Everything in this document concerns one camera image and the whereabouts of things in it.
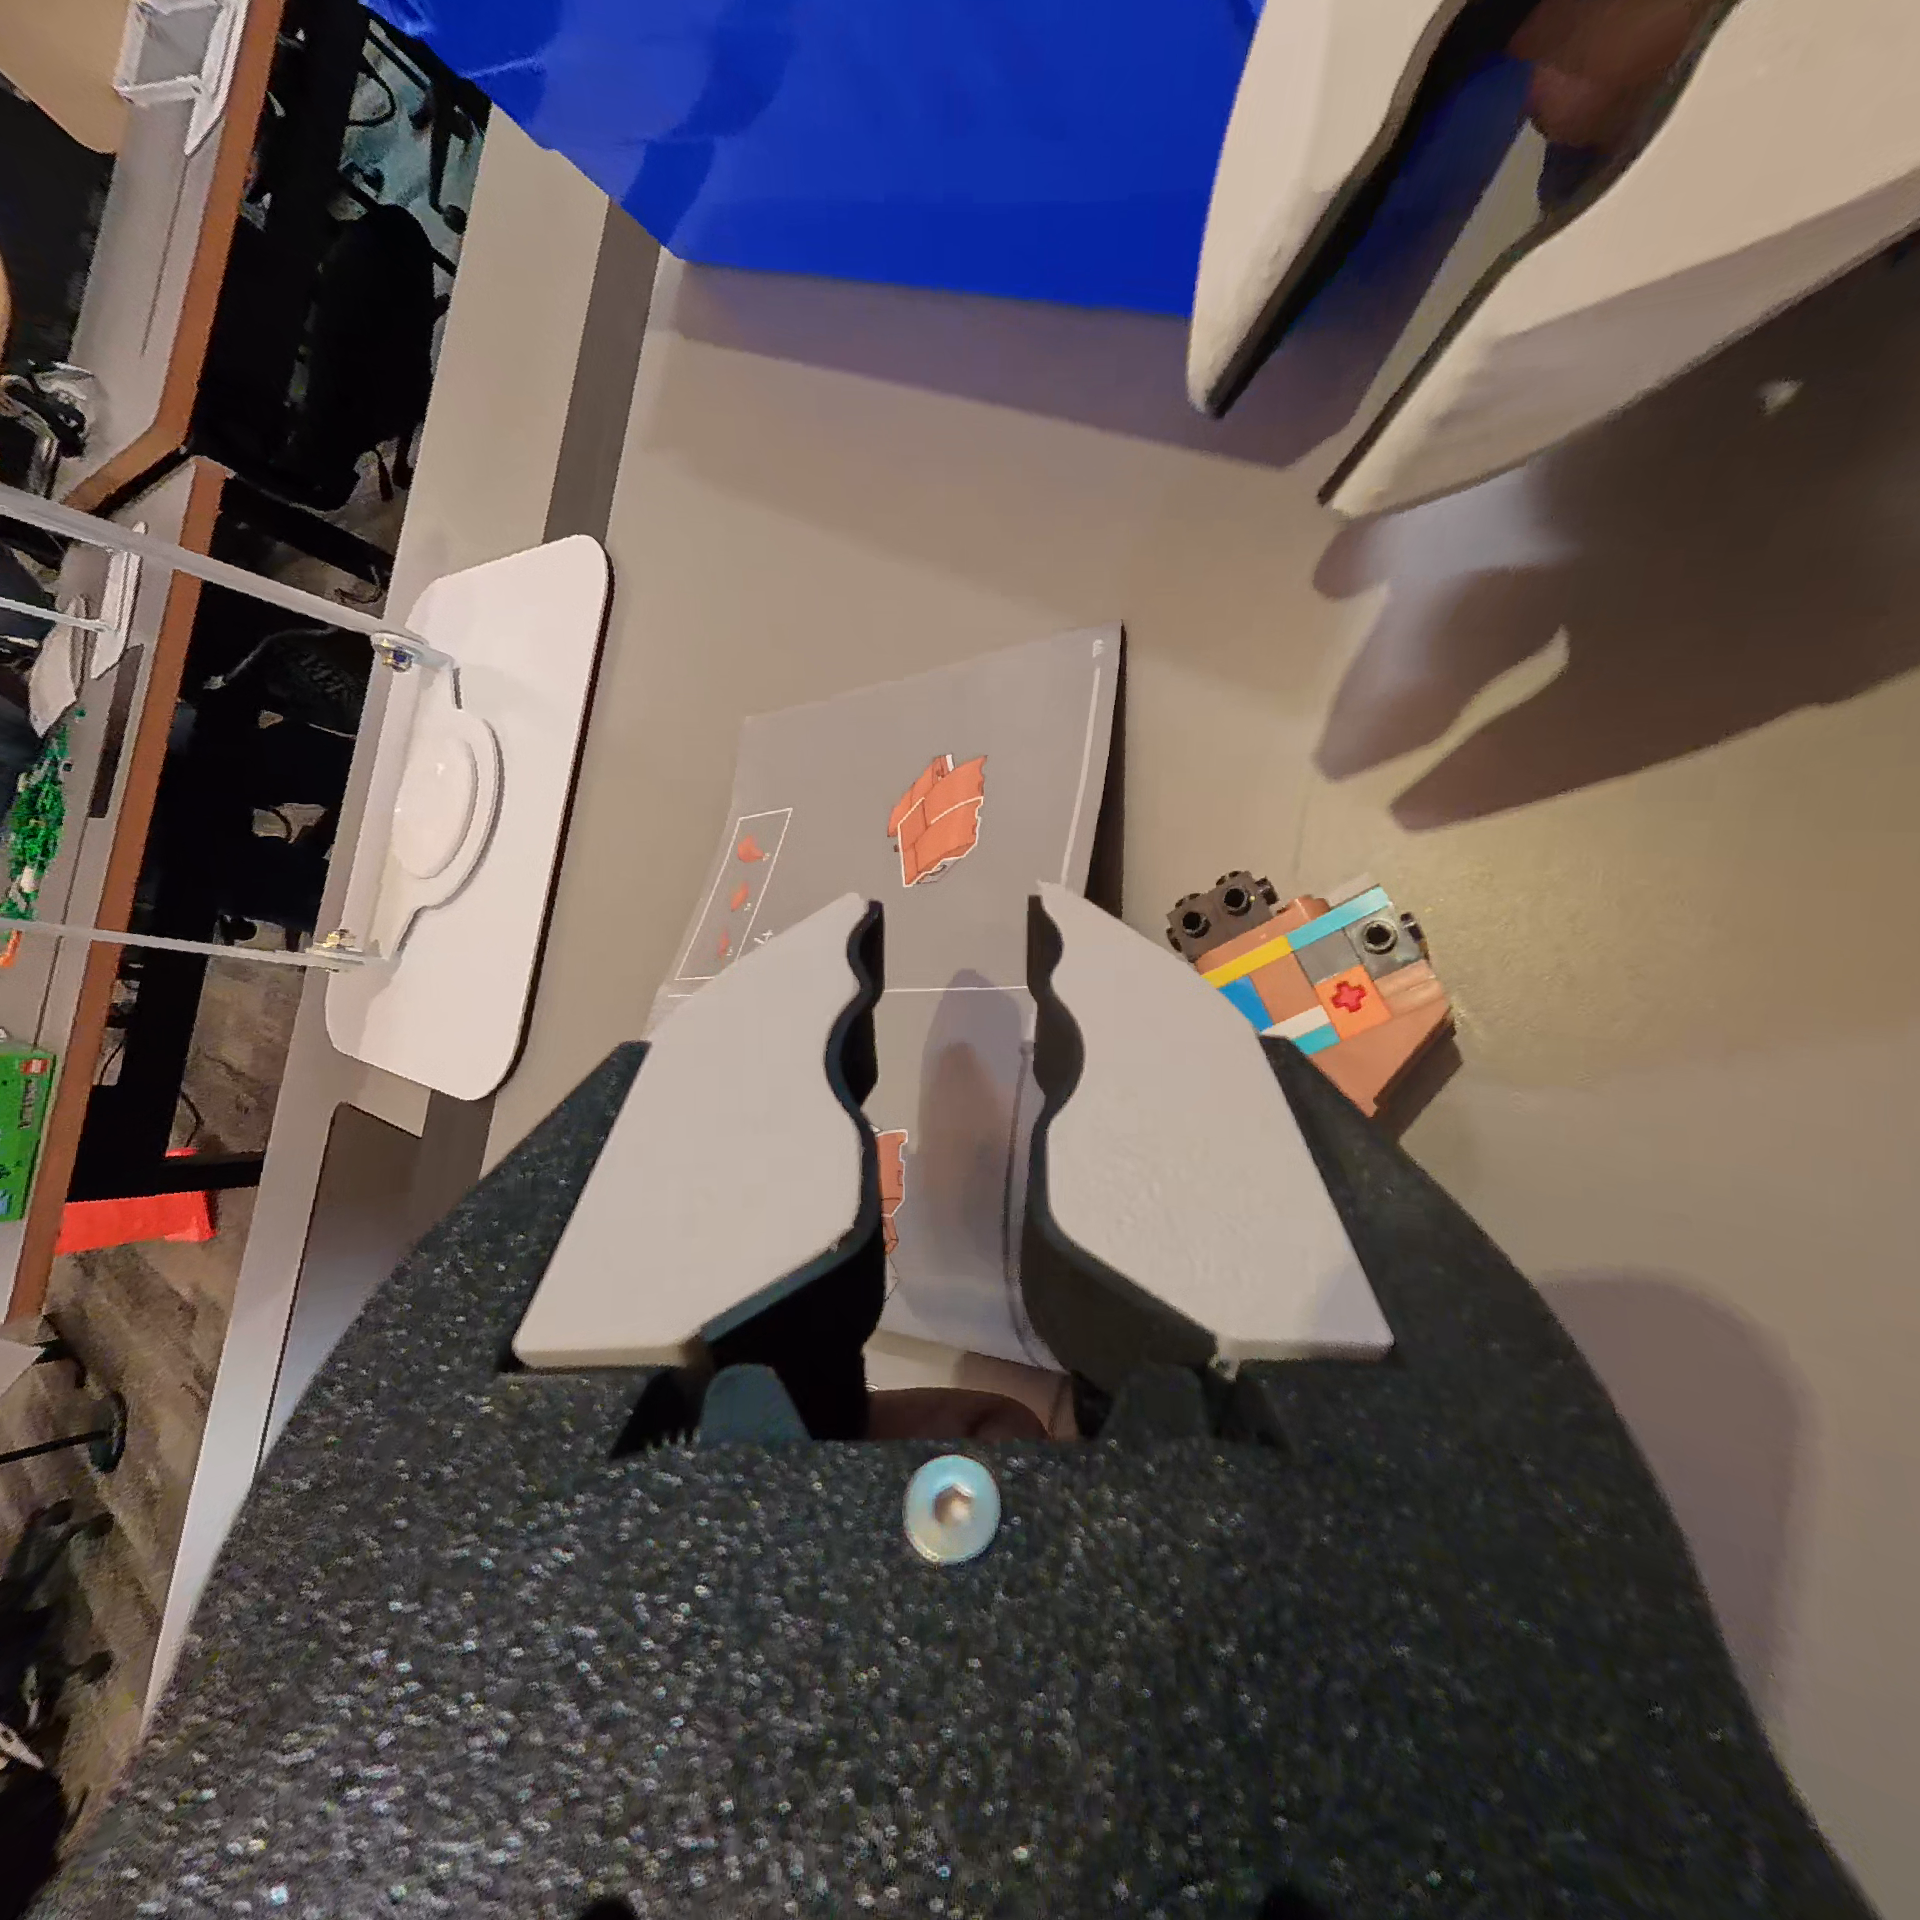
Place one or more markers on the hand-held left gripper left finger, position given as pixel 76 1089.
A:
pixel 707 1187

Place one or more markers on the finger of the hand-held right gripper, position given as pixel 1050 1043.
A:
pixel 1726 227
pixel 1303 152

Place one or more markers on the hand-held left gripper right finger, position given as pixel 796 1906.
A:
pixel 1198 1187

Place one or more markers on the colourful striped brick model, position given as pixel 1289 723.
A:
pixel 1319 992

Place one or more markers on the blue plastic bin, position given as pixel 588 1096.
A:
pixel 900 136

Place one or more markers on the person's left hand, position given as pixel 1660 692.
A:
pixel 962 1416

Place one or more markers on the grey instruction booklet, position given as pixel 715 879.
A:
pixel 932 749

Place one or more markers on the white rounded board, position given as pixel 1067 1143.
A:
pixel 522 674

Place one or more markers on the red plastic piece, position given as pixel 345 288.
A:
pixel 135 1223

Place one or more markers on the green toy box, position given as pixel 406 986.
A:
pixel 25 1135

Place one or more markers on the pile of green bricks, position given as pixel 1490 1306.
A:
pixel 38 819

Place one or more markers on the long office table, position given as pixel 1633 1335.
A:
pixel 152 452

